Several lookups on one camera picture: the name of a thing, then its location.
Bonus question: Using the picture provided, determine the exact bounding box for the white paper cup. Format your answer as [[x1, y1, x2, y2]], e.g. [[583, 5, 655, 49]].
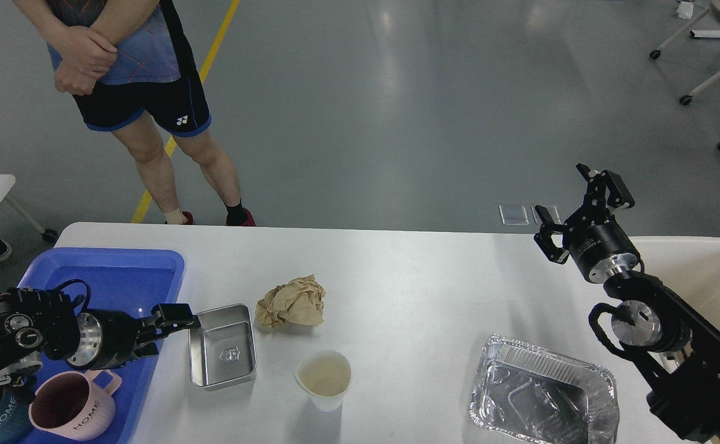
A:
[[293, 350, 352, 413]]

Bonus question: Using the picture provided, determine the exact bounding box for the pink home mug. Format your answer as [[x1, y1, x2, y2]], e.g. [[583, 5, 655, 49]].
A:
[[28, 370, 123, 442]]

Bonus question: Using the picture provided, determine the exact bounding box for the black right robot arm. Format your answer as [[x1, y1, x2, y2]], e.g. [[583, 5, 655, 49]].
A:
[[534, 163, 720, 442]]

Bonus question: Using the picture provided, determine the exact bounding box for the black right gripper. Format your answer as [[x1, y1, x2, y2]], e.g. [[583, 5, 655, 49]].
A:
[[534, 163, 640, 284]]

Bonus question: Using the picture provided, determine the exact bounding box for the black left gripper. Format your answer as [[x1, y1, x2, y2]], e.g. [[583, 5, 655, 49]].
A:
[[66, 303, 202, 371]]

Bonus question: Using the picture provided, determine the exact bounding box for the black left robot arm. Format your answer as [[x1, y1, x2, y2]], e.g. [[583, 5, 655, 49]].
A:
[[0, 280, 200, 405]]

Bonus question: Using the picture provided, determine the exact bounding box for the square stainless steel tin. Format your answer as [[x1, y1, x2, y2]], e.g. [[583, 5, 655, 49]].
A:
[[189, 303, 258, 391]]

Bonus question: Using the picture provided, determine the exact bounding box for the white wheeled chair base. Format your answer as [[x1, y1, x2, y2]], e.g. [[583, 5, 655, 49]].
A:
[[648, 0, 720, 152]]

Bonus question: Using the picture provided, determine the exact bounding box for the blue plastic tray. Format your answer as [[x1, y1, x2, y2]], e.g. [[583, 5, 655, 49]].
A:
[[19, 247, 184, 443]]

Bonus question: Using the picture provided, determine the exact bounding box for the beige plastic bin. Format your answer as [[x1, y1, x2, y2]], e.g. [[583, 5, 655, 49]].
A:
[[628, 237, 720, 444]]

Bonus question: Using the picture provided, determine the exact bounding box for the person in patterned shirt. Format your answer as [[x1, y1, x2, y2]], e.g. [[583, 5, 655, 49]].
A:
[[14, 1, 255, 226]]

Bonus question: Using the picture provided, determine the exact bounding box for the aluminium foil tray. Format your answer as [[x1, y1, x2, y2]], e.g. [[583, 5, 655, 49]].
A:
[[468, 334, 620, 443]]

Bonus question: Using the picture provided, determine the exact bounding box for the crumpled brown paper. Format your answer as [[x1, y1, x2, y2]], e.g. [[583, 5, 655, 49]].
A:
[[255, 275, 326, 329]]

